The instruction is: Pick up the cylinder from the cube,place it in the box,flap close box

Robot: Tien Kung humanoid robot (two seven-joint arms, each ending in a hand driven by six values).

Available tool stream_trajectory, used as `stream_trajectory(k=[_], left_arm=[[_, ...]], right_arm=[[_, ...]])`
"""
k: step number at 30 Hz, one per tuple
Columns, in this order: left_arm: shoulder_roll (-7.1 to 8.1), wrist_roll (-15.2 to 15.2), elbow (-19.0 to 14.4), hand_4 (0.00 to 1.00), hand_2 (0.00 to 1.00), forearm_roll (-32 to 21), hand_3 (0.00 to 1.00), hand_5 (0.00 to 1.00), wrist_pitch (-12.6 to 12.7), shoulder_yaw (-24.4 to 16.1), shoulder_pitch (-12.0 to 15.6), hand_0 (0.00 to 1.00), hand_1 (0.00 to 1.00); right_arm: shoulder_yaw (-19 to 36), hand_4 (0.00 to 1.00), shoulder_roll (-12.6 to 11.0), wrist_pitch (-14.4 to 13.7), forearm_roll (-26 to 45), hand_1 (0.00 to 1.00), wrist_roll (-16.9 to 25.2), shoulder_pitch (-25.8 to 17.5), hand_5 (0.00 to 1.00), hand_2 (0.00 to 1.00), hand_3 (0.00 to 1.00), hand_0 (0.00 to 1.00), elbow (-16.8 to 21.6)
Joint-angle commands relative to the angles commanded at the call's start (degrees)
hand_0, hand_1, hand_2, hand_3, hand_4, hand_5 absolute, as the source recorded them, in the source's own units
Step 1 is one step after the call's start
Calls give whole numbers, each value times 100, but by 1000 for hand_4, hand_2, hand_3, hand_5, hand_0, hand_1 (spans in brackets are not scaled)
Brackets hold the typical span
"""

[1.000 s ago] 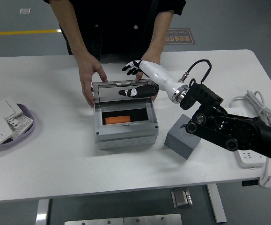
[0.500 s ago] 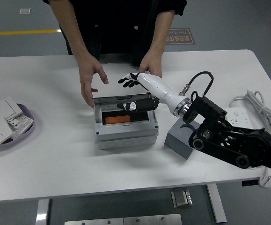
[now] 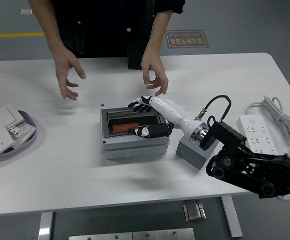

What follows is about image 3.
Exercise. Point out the person's right hand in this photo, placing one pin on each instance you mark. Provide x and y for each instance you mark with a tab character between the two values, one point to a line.
64	67

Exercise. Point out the white and black robot right hand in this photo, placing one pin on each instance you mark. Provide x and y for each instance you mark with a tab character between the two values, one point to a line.
174	112

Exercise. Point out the person's left hand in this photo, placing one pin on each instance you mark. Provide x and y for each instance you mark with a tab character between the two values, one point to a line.
154	67

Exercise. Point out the transparent hinged box lid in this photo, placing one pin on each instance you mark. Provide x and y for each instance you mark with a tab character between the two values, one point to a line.
119	117

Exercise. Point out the orange cylinder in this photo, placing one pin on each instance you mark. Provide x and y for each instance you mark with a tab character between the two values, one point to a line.
121	128

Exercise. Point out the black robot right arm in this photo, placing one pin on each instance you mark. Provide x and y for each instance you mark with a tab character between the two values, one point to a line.
272	170

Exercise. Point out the person's left forearm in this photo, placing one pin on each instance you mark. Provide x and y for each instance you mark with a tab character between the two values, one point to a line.
157	32

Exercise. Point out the person's right forearm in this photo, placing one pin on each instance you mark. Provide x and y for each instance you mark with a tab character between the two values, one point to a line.
52	35

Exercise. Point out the grey cube with round hole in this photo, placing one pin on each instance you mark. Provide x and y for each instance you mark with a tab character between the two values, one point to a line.
192	155

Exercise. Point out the grey plastic junction box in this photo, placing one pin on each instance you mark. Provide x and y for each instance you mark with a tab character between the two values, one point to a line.
134	147

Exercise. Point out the grey metal box under table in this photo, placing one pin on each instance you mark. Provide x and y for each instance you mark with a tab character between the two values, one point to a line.
193	212

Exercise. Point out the brown floor sign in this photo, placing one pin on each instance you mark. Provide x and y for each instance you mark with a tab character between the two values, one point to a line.
189	39

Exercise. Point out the person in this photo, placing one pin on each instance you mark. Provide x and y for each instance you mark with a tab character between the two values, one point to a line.
104	27

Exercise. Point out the yellow floor tape line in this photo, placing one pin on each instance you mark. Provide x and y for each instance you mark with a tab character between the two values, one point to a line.
14	35

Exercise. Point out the small metal floor plate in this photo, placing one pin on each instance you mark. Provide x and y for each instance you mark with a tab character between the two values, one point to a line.
26	11

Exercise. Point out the small white socket module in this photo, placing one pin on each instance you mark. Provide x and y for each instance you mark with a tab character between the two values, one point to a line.
14	131

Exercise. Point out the purple plastic tray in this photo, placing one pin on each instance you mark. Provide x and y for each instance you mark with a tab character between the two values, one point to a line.
22	147

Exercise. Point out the white table leg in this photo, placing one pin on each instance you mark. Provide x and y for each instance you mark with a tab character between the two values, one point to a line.
45	226
233	220

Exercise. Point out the white wall switch plate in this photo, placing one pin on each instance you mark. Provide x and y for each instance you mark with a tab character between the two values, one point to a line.
7	116

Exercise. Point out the grey metal base plate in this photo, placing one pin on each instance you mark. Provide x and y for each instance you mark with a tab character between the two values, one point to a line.
132	235

